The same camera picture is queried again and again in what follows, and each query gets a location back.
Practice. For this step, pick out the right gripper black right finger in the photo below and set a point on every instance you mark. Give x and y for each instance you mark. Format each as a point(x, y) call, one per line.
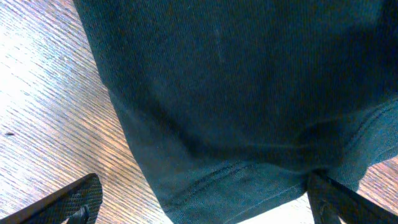
point(333, 203)

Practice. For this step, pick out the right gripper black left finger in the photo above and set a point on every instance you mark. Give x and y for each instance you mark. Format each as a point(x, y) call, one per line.
point(78, 202)

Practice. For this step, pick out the dark green cloth garment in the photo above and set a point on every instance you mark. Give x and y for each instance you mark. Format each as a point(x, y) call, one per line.
point(228, 106)

